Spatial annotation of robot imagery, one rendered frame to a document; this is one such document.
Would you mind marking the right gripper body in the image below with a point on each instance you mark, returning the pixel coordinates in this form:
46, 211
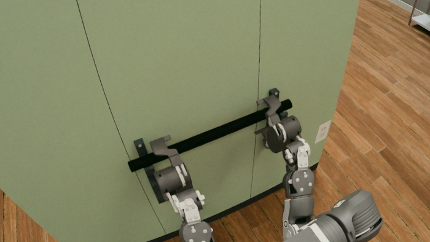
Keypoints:
289, 129

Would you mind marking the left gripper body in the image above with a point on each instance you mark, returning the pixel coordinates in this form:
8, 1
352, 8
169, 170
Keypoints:
172, 180

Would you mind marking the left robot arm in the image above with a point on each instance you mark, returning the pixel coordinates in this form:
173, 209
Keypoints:
192, 228

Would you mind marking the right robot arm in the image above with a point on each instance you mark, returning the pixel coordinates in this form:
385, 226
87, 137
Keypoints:
354, 218

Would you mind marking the brown wood plank floor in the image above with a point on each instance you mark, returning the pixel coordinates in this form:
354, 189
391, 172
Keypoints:
397, 53

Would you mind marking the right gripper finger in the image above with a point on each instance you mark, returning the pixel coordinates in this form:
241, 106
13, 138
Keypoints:
264, 133
273, 104

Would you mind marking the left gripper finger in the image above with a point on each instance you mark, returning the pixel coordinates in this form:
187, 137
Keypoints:
159, 148

